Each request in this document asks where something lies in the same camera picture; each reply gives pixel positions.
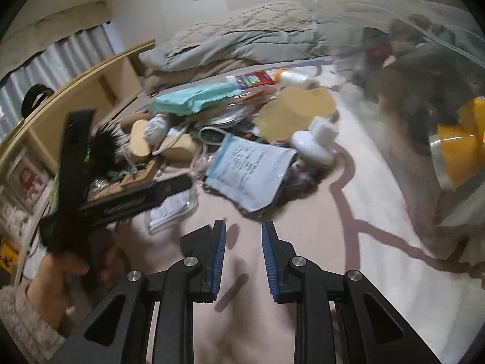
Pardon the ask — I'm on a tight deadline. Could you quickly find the white lace ball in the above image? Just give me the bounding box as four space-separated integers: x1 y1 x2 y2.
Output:
146 116 173 145

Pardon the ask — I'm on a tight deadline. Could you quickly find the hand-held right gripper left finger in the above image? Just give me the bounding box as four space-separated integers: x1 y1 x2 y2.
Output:
49 219 228 364

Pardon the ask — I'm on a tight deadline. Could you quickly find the rounded wooden box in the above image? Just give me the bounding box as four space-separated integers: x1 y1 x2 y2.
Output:
163 133 198 162

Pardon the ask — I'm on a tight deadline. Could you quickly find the long wooden shelf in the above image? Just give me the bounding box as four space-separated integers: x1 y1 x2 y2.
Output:
0 39 157 236

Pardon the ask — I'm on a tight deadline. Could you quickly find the clear plastic storage bin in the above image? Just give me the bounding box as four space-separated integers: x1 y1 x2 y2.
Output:
299 0 485 270

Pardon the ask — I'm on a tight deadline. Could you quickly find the red doll display case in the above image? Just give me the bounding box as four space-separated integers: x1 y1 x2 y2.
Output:
8 155 54 207

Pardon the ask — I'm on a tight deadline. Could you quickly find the carved wooden block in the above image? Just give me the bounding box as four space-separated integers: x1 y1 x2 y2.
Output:
91 159 160 201

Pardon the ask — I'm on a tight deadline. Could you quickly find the wooden clog sandal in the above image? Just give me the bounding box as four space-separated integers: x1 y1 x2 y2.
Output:
129 119 153 159

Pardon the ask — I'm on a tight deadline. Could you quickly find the brown fleece blanket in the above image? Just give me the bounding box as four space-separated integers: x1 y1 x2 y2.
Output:
143 56 213 95

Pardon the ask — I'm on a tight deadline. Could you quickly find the teal wipes pack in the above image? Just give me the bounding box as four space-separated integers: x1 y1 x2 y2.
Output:
151 83 237 116

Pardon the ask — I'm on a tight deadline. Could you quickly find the black feather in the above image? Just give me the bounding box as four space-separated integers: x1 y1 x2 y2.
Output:
89 127 130 168

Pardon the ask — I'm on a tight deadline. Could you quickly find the person's left forearm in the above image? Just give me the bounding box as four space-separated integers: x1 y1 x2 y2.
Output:
0 284 67 364

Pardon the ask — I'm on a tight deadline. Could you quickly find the brown paper tube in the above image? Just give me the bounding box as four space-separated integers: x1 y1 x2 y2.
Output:
120 112 152 131

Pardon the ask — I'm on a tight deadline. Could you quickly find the small white flat bottle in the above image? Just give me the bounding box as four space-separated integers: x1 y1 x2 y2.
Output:
291 117 339 165

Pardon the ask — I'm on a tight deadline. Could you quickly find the beige quilted pillow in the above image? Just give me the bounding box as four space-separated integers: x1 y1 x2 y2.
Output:
178 2 319 36

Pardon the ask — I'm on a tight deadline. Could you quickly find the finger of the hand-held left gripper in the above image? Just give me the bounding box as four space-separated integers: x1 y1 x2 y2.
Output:
80 174 194 229
60 109 96 218

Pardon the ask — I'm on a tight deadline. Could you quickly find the grey curtain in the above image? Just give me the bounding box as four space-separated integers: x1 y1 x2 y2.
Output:
0 23 114 141

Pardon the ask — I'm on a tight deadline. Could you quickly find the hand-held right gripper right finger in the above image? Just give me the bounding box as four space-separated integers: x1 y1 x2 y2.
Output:
261 220 442 364

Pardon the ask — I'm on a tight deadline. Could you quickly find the black hat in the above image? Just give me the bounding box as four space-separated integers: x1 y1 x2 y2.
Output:
22 84 54 116

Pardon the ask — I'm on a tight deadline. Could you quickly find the small red box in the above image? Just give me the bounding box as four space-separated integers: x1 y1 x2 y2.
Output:
234 70 276 89

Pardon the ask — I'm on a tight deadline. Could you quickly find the person's left hand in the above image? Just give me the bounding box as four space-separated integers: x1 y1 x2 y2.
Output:
26 244 129 331

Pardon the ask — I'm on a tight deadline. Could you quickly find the yellow translucent flat piece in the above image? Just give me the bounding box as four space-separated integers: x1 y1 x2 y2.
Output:
253 86 338 143

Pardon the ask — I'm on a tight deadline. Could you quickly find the yellow roll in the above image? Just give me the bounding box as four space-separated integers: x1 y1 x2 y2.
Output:
436 96 485 192

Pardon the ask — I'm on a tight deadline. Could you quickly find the white bottle orange cap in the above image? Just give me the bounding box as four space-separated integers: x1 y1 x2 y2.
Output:
273 67 319 89

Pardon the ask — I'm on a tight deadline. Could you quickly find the white pouch blue edge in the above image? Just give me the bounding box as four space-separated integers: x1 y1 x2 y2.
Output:
205 134 298 213

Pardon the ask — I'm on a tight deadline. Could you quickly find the beige printed valance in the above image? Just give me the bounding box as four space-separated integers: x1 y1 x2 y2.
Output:
0 2 107 80

